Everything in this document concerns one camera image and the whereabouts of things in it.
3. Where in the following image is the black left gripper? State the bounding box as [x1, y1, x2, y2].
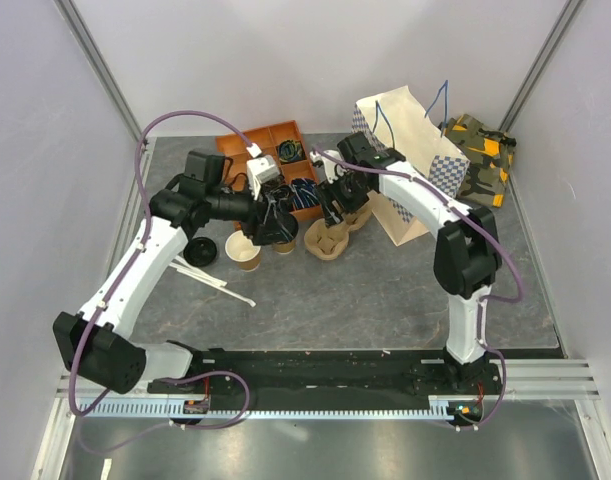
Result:
[207, 176, 293, 248]

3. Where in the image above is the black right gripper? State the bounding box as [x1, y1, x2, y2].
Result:
[313, 168, 371, 229]

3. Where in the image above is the cardboard cup carrier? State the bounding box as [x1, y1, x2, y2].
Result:
[304, 203, 372, 261]

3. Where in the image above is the paper cup front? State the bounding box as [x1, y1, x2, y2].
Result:
[272, 239, 296, 255]

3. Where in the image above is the paper cup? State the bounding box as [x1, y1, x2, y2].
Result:
[225, 230, 261, 272]
[272, 239, 296, 255]

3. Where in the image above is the black plastic cup lid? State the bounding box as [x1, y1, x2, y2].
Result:
[182, 237, 218, 268]

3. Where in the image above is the checkered paper takeout bag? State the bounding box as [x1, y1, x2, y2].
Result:
[351, 86, 470, 246]

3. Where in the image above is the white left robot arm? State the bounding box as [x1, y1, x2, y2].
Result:
[53, 150, 298, 394]

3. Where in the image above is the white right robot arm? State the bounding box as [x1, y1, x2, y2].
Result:
[309, 132, 502, 394]

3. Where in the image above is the blue striped rolled sock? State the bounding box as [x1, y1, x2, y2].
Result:
[289, 177, 320, 210]

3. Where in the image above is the green blue rolled sock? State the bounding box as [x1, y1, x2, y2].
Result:
[277, 139, 304, 164]

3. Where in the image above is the paper cup near tray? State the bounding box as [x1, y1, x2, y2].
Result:
[225, 230, 261, 272]

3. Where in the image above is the wrapped straw middle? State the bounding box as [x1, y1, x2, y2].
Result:
[170, 256, 227, 287]

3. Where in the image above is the camouflage cloth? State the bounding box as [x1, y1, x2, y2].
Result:
[440, 114, 517, 208]

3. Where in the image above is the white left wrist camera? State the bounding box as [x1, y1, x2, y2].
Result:
[246, 143, 281, 200]

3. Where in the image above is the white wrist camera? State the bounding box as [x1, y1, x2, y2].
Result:
[246, 143, 281, 200]
[310, 149, 347, 184]

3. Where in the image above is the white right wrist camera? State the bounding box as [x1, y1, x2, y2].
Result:
[310, 149, 347, 184]

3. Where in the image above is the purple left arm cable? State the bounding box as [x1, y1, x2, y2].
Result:
[67, 109, 264, 454]

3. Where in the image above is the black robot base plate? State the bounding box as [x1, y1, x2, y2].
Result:
[145, 347, 504, 406]

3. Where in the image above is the grey slotted cable duct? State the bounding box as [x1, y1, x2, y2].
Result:
[88, 397, 454, 421]

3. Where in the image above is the aluminium frame rail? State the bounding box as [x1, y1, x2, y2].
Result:
[55, 359, 600, 404]

